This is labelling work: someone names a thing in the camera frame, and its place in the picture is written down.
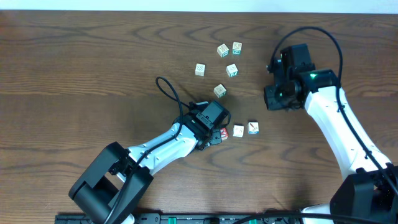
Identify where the red letter A wooden block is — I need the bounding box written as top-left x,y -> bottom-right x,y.
220,128 -> 228,141

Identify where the yellow wooden block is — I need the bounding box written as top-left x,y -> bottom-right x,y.
233,125 -> 244,138

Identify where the yellow blue letter K block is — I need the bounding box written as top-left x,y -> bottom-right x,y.
248,122 -> 259,134

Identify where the red number 8 wooden block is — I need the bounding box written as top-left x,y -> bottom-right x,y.
195,63 -> 206,77

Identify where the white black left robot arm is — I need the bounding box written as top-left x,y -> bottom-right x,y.
68,110 -> 231,223

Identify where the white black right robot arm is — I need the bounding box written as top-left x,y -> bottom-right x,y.
264,68 -> 397,223

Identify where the green trimmed wooden block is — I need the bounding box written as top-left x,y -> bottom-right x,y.
213,84 -> 227,98

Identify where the wooden block green side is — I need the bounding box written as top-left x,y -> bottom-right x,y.
226,63 -> 238,77

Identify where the green letter Z wooden block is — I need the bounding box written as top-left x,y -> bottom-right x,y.
232,42 -> 242,55

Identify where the letter B wooden block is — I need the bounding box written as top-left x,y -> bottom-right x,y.
217,44 -> 229,58

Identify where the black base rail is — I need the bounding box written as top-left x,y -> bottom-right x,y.
54,213 -> 303,224

